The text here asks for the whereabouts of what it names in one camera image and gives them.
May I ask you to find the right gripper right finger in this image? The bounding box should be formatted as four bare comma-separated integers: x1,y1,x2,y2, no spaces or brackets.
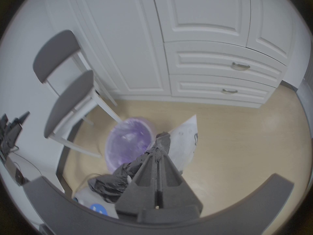
156,154,203,224

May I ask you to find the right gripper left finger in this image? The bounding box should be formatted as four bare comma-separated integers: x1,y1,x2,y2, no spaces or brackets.
115,154,158,224

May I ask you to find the black plastic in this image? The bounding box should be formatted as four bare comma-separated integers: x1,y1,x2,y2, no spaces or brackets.
88,131,171,204

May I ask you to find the white printed paper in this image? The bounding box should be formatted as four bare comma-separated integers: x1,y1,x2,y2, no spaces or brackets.
168,115,198,176

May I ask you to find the purple plastic bag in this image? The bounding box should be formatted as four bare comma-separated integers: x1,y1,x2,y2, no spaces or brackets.
105,117,158,174

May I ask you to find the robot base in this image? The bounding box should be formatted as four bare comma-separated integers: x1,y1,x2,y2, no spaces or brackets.
73,188,120,220

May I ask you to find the white trash bin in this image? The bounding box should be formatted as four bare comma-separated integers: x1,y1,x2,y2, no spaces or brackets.
105,118,158,174

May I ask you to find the dark grey white chair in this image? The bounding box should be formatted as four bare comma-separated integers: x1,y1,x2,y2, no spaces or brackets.
33,30,123,159

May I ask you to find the white wardrobe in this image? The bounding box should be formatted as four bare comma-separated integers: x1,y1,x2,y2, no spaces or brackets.
44,0,297,108

